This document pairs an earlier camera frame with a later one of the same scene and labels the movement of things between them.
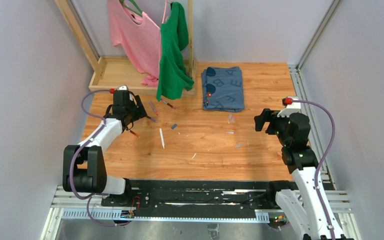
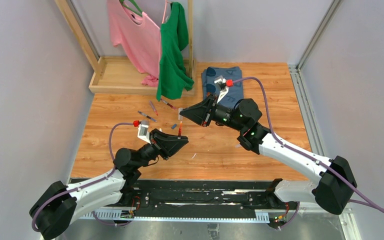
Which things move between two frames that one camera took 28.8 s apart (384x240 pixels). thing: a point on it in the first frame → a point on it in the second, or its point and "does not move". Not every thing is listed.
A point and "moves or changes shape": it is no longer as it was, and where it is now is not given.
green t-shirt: [173, 79] does not move
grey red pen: [153, 108] does not move
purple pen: [152, 119] does not move
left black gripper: [135, 112] → [160, 144]
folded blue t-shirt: [222, 89] does not move
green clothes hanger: [122, 2] does not move
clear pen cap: [230, 119] moves or changes shape
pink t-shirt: [140, 36] does not move
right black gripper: [271, 121] → [208, 112]
